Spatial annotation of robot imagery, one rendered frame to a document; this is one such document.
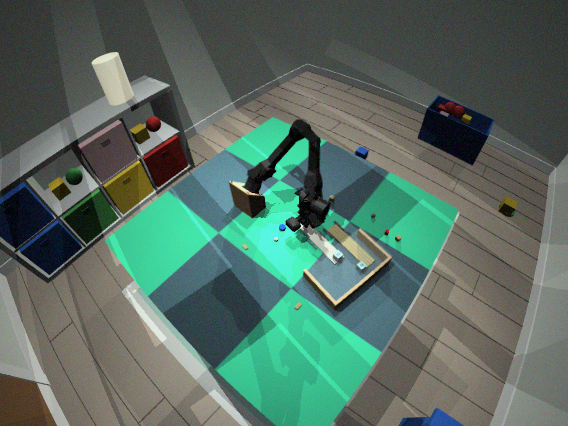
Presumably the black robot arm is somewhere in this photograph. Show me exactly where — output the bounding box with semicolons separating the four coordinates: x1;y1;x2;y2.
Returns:
242;119;331;229

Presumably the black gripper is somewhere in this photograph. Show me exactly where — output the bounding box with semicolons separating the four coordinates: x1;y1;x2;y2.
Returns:
285;204;312;232

